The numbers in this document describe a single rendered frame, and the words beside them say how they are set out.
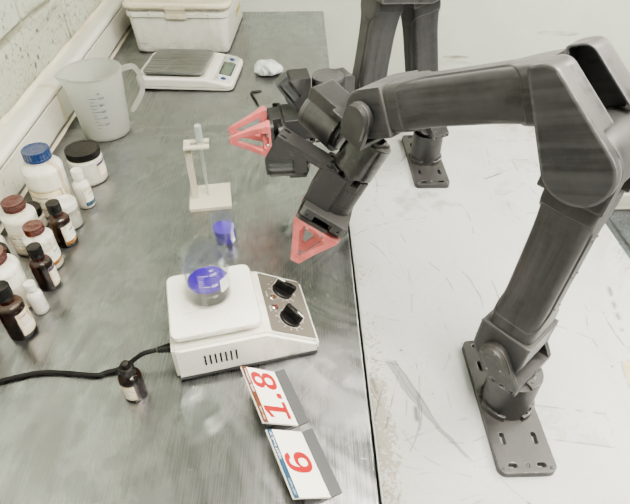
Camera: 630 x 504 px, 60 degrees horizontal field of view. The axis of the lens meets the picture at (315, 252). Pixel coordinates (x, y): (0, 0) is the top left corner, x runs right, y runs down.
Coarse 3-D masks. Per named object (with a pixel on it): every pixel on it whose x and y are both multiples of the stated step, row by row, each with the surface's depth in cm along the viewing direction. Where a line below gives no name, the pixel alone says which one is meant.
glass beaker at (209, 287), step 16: (192, 240) 72; (208, 240) 72; (176, 256) 69; (192, 256) 73; (208, 256) 74; (224, 256) 69; (192, 272) 68; (208, 272) 68; (224, 272) 71; (192, 288) 71; (208, 288) 70; (224, 288) 72; (208, 304) 72
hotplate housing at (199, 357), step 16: (256, 272) 81; (256, 288) 79; (224, 336) 72; (240, 336) 72; (256, 336) 72; (272, 336) 73; (288, 336) 74; (160, 352) 75; (176, 352) 70; (192, 352) 71; (208, 352) 72; (224, 352) 72; (240, 352) 73; (256, 352) 74; (272, 352) 75; (288, 352) 76; (304, 352) 77; (176, 368) 73; (192, 368) 73; (208, 368) 74; (224, 368) 75
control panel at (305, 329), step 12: (264, 276) 82; (264, 288) 79; (264, 300) 77; (276, 300) 79; (288, 300) 80; (300, 300) 82; (276, 312) 76; (300, 312) 79; (276, 324) 74; (300, 324) 77; (312, 336) 76
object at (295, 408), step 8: (240, 368) 72; (280, 376) 75; (248, 384) 69; (280, 384) 74; (288, 384) 74; (288, 392) 73; (288, 400) 72; (296, 400) 72; (256, 408) 67; (288, 408) 71; (296, 408) 71; (296, 416) 70; (304, 416) 70; (272, 424) 69; (280, 424) 67; (288, 424) 68; (296, 424) 69
